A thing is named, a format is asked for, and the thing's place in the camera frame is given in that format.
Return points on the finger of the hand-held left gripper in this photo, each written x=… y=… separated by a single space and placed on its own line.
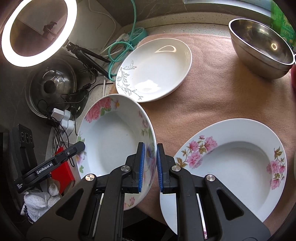
x=71 y=151

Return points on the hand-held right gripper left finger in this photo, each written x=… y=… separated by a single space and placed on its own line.
x=141 y=169

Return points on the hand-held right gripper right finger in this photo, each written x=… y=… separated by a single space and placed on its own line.
x=160 y=172

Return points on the pink floral plate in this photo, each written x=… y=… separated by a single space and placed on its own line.
x=111 y=139
x=231 y=162

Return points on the white plate grey leaf print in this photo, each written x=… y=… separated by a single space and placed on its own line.
x=157 y=67

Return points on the person's left hand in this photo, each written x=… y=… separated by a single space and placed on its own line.
x=37 y=201

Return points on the red box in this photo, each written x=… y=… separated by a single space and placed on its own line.
x=61 y=171

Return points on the white power adapters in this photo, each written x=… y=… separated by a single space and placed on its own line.
x=67 y=121

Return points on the glass pot lid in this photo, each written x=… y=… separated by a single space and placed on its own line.
x=57 y=76

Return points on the pink cloth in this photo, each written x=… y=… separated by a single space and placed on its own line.
x=208 y=92

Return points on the teal small device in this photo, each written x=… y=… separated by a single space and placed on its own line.
x=141 y=34

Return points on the stainless steel bowl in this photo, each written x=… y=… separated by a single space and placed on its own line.
x=254 y=39

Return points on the green dish soap bottle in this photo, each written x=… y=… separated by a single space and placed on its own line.
x=284 y=25

